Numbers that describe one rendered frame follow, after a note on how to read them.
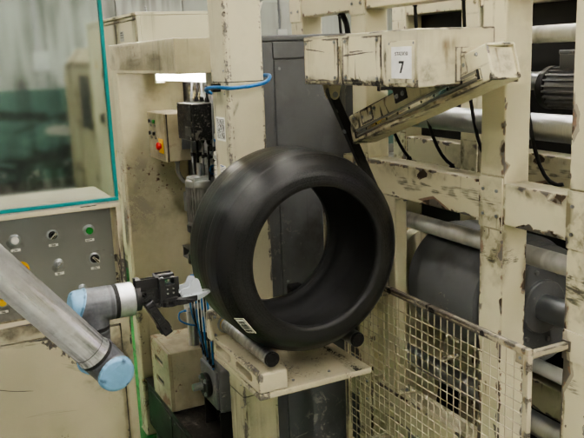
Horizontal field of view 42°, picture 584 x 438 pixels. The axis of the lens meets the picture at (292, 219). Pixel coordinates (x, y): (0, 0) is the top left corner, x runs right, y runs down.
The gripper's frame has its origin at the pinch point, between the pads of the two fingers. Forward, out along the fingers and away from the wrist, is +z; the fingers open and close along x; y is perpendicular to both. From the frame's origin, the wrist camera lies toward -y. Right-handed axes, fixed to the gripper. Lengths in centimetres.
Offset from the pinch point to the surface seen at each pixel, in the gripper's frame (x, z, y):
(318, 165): -11.0, 30.1, 34.2
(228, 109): 28, 20, 48
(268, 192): -11.7, 14.5, 28.5
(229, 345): 15.8, 12.5, -22.9
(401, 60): -27, 46, 62
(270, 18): 918, 458, 127
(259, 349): -4.0, 13.7, -17.8
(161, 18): 340, 99, 93
